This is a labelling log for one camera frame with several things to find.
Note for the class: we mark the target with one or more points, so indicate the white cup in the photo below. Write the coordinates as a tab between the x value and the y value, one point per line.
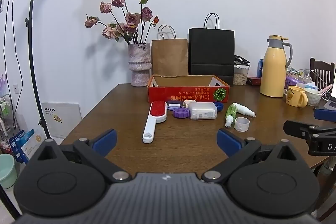
312	98

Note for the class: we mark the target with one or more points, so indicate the laptop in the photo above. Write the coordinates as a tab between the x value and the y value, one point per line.
331	105

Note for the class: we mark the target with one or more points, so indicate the white wall socket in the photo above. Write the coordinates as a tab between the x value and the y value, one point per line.
16	88

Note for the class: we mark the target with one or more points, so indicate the purple notched lid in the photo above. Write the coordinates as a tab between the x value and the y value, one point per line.
181	113

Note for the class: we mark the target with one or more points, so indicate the black floor lamp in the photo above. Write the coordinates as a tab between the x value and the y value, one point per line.
30	11

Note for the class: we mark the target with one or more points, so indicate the blue drink can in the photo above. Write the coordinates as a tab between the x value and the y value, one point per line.
260	67

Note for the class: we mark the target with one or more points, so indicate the white blue packet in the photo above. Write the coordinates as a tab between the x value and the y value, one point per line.
31	142

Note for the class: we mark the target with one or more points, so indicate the green spray bottle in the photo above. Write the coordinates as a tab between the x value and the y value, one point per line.
231	111

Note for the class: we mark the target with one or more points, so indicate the purple plastic bag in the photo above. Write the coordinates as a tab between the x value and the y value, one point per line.
2	83

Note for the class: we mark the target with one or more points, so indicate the cream square lid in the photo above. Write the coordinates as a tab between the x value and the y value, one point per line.
189	102

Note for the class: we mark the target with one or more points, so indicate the mottled pink ceramic vase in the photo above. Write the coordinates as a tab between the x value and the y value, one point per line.
139	61

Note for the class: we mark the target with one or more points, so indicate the dark wooden chair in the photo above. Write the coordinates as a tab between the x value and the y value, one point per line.
321	67

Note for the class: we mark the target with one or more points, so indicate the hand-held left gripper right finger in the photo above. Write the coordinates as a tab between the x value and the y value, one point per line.
228	141

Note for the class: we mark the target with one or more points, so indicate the yellow thermos jug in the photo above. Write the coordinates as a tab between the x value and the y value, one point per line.
273	69

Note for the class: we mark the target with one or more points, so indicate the clear oat container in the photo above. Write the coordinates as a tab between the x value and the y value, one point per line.
240	78

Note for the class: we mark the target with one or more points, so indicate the bouquet of dried roses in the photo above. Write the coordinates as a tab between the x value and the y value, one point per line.
131	19

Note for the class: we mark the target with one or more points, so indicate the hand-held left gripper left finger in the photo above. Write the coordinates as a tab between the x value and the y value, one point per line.
106	141

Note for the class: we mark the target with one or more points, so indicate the blue notched lid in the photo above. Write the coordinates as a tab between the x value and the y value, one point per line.
220	106

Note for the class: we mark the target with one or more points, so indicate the red cardboard box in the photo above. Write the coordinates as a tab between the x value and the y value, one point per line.
183	95

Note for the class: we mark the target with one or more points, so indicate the pink plastic stick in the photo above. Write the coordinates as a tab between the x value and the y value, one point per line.
325	88

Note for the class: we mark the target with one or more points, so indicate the white flat panel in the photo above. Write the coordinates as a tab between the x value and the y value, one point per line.
65	113

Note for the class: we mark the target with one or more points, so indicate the brown paper bag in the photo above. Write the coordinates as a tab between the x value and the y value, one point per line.
169	56

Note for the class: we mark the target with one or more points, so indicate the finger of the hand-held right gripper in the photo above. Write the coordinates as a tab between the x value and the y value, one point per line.
325	115
296	127

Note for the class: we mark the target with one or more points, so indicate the green plastic bucket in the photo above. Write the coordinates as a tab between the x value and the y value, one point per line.
6	171

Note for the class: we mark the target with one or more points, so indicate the white red lint brush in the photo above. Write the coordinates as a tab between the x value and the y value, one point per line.
149	124

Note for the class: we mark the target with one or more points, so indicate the black paper bag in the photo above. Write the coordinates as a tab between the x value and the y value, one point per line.
210	50

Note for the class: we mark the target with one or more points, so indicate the yellow mug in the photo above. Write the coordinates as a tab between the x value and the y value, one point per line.
294	96

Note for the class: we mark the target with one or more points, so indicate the lavender round lid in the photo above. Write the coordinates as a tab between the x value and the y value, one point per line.
173	106

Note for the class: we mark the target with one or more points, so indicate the small red box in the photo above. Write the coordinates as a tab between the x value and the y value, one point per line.
254	81

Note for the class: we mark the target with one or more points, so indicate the clear plastic box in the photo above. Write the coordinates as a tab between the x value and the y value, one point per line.
203	111

